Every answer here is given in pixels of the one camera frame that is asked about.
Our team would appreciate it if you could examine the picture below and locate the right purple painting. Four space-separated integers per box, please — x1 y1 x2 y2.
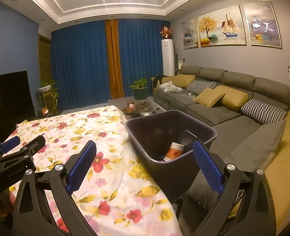
242 0 282 49

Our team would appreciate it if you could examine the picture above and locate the mustard cushion small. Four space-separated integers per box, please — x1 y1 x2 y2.
194 88 225 108

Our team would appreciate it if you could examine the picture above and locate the patterned pillow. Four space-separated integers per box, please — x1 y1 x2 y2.
241 99 287 125
187 80 217 96

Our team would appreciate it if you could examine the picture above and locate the red flower decoration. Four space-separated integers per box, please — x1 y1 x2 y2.
160 26 172 39

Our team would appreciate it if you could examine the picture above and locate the mustard cushion far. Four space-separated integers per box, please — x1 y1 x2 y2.
162 75 196 89

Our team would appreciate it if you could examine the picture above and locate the orange curtain strip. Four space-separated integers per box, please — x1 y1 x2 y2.
105 19 125 99

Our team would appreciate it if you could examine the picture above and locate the person's left hand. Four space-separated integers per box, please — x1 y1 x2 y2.
0 189 15 215

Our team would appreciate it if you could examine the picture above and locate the white standing air conditioner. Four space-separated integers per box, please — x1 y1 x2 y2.
161 39 175 76

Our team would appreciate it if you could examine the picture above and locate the white orange paper cup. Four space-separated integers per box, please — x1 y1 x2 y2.
163 142 184 161

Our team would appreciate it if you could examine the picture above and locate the left landscape painting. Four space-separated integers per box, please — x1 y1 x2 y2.
181 18 199 50

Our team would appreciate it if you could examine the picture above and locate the glass teapot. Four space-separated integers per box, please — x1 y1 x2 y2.
138 101 153 116

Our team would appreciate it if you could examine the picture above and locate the patterned pillow far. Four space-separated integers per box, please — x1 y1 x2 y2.
187 80 217 96

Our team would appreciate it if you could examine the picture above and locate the white cloth on sofa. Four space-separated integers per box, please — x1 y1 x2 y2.
159 80 183 93

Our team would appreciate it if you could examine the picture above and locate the mustard cushion large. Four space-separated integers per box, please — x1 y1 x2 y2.
214 85 250 112

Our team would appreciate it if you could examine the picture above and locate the grey sectional sofa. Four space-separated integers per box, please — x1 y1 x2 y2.
153 65 290 235

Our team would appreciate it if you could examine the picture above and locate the floral tablecloth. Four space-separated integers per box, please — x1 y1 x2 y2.
12 105 181 235

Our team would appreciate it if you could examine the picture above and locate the plant on wooden stand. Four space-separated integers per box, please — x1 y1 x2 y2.
37 80 59 116

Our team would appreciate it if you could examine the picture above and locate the patterned pillow near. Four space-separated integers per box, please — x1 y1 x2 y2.
241 99 287 125

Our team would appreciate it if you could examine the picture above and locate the black television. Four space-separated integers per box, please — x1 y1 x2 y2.
0 70 37 128

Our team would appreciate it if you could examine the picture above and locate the blue curtain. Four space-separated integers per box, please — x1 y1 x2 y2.
51 19 170 111

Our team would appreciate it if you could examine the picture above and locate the potted green plant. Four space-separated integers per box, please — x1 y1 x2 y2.
129 78 148 101

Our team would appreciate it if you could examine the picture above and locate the dark grey trash bin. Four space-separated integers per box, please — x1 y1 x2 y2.
126 110 217 203

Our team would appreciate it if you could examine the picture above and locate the sailboat tree painting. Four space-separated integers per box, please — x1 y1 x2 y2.
197 4 246 47

